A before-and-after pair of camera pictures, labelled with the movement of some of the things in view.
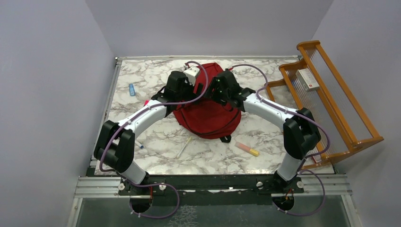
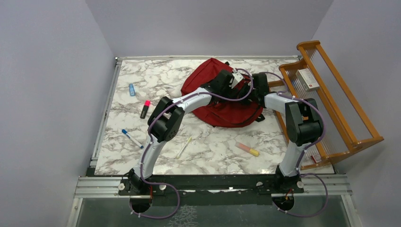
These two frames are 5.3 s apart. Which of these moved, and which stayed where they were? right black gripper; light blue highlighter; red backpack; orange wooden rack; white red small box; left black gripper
Moved: left black gripper; right black gripper; red backpack
Stayed: orange wooden rack; white red small box; light blue highlighter
